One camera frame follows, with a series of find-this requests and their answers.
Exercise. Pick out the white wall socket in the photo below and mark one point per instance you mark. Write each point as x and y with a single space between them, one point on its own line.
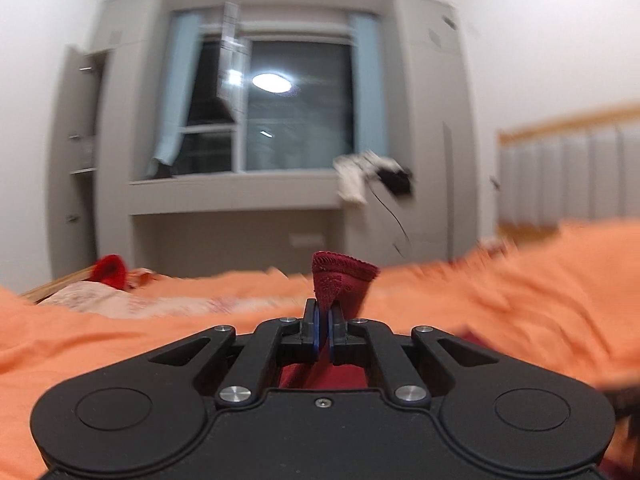
307 239

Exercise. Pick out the wooden bed rail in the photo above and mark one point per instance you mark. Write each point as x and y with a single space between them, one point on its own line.
55 287

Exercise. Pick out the light blue curtain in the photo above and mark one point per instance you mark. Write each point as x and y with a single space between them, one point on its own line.
369 85
172 90

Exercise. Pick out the bright red cloth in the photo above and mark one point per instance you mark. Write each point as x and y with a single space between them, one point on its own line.
111 270

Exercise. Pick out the orange bed blanket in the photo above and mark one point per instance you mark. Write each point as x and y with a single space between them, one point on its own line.
525 280

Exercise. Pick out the pale floral quilt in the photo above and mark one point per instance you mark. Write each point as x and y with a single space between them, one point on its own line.
150 300

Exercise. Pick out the white cloth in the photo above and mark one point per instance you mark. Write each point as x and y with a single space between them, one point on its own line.
352 180

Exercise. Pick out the grey tall cabinet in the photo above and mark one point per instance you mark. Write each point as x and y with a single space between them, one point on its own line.
435 125

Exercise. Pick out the grey padded wooden headboard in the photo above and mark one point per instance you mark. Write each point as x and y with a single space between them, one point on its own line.
575 175

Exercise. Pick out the grey window ledge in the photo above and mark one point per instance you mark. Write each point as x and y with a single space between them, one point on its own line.
235 192

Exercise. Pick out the black cloth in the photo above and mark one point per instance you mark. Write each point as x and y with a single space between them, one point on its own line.
396 177

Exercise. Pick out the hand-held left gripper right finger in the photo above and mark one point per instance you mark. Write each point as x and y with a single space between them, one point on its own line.
332 332

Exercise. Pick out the grey open wardrobe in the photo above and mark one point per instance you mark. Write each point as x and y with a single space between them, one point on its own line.
80 160

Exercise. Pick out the large window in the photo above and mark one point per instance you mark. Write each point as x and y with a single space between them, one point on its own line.
295 125

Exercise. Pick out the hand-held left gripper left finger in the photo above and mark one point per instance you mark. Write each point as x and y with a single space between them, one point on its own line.
314 331

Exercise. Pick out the dark red sweater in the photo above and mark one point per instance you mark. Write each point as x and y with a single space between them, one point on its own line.
337 275

